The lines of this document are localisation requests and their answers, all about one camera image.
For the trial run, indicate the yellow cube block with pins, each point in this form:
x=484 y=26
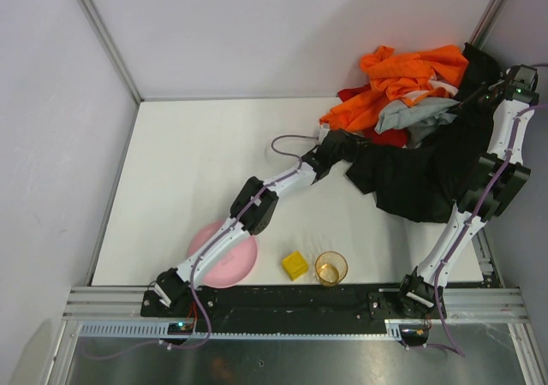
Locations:
x=295 y=265

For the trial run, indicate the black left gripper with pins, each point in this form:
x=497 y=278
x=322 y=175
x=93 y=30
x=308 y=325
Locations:
x=347 y=139

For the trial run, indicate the orange cloth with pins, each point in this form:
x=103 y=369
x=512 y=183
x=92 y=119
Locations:
x=408 y=77

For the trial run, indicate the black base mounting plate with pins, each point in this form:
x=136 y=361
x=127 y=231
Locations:
x=347 y=309

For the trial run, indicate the grey light blue cloth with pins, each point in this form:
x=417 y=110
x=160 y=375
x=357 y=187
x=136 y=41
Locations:
x=419 y=120

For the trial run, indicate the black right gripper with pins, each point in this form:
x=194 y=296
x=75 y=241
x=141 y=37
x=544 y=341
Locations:
x=478 y=92

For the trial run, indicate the black cloth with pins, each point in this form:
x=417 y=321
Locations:
x=421 y=184

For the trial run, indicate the pink round plate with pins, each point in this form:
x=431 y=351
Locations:
x=234 y=266

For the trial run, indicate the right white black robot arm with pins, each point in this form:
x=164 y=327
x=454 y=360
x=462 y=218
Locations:
x=487 y=191

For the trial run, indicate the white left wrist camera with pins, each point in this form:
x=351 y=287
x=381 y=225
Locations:
x=324 y=129

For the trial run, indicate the amber transparent plastic cup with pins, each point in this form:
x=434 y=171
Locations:
x=330 y=268

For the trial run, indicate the red cloth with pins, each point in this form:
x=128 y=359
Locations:
x=393 y=137

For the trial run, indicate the aluminium front frame rail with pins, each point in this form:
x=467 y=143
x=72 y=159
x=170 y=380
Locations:
x=467 y=304

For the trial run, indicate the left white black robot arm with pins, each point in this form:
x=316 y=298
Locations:
x=252 y=210

